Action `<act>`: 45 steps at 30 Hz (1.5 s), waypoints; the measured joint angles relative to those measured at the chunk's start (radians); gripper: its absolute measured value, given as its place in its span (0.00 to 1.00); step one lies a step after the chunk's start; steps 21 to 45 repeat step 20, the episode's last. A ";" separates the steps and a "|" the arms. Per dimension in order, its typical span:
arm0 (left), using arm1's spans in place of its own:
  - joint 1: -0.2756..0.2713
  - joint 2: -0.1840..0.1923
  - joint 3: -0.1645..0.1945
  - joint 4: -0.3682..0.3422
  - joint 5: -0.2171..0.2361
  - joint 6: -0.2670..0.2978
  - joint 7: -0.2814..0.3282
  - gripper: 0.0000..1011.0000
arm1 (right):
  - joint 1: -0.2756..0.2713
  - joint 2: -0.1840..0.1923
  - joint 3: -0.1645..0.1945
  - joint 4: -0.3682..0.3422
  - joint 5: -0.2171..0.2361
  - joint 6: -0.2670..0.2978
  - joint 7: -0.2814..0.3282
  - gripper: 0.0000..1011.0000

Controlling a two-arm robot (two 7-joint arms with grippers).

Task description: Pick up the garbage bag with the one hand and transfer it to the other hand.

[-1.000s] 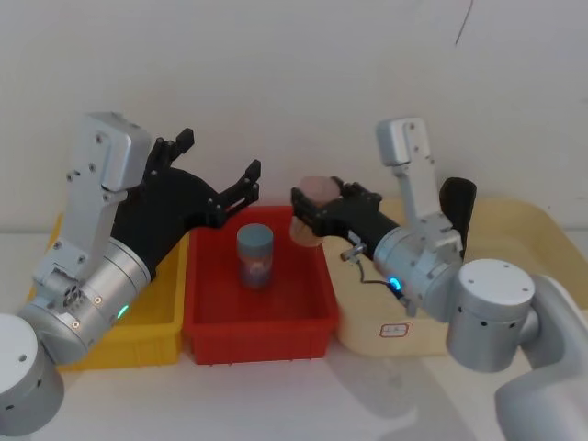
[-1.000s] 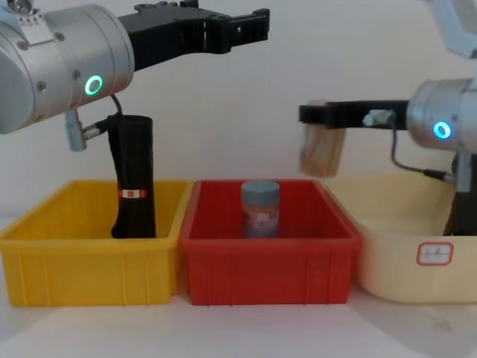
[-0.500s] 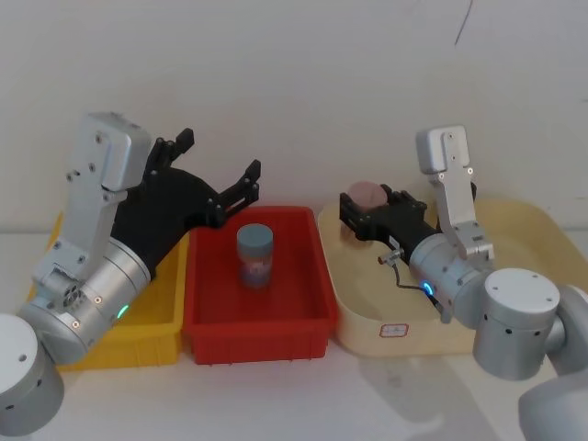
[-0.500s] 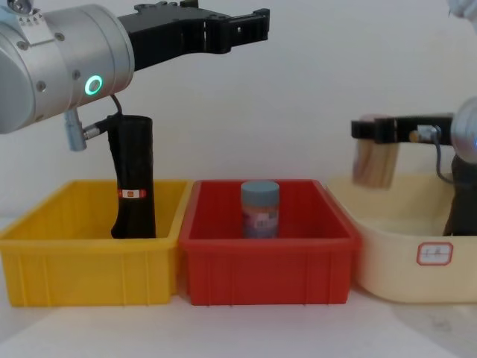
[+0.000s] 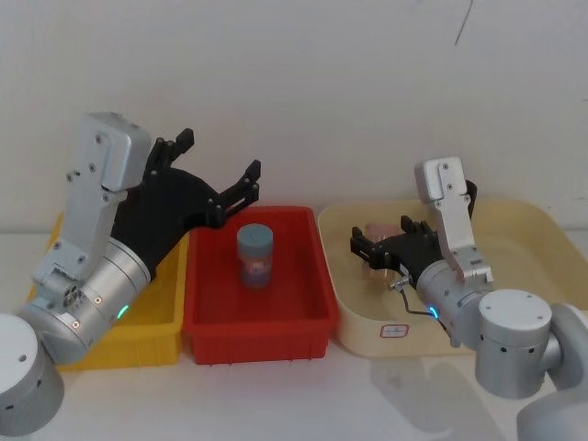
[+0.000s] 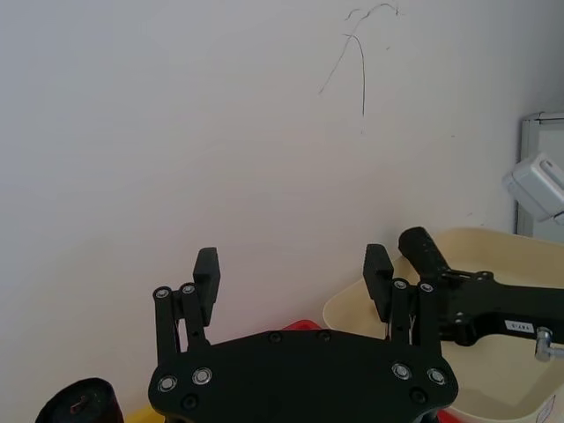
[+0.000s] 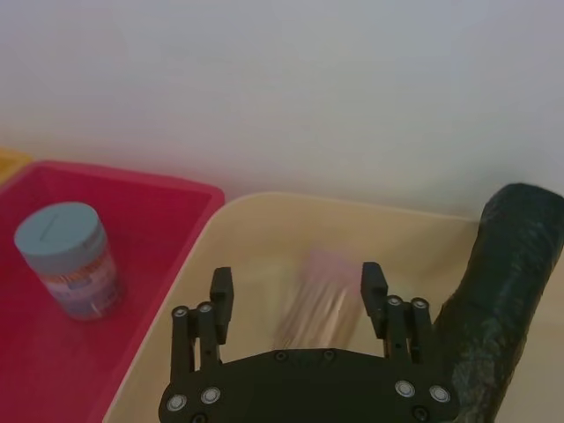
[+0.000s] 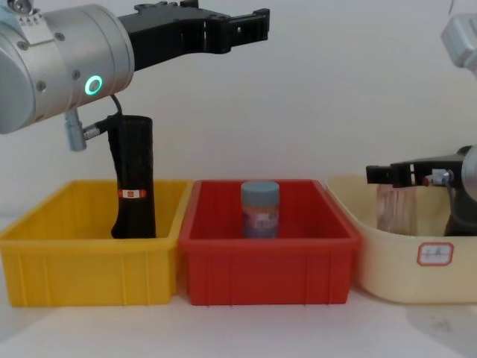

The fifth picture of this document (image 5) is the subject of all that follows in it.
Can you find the jar with blue-grey lid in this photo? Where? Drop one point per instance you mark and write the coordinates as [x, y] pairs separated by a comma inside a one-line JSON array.
[[255, 257]]

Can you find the small pink object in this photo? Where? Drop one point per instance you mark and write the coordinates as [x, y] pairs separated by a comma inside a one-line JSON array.
[[377, 228]]

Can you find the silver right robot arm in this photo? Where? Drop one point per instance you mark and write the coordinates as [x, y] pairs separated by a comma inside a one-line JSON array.
[[510, 335]]

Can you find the cream shallow tray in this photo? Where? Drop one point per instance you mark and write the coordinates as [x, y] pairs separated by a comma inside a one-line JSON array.
[[519, 229]]

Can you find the yellow plastic bin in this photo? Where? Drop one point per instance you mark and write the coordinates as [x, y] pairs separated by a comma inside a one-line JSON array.
[[151, 298]]

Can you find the white label with red border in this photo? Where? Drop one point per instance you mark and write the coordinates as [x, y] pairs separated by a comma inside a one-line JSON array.
[[394, 331]]

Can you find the red plastic bin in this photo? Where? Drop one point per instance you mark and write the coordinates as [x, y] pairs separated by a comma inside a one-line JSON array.
[[294, 275]]

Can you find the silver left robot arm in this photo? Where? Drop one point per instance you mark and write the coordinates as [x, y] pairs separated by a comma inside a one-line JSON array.
[[87, 184]]

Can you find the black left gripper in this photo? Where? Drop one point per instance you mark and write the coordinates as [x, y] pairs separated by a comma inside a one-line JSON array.
[[161, 206]]

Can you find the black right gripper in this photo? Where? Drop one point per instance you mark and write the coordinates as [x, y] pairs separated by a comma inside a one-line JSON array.
[[411, 252]]

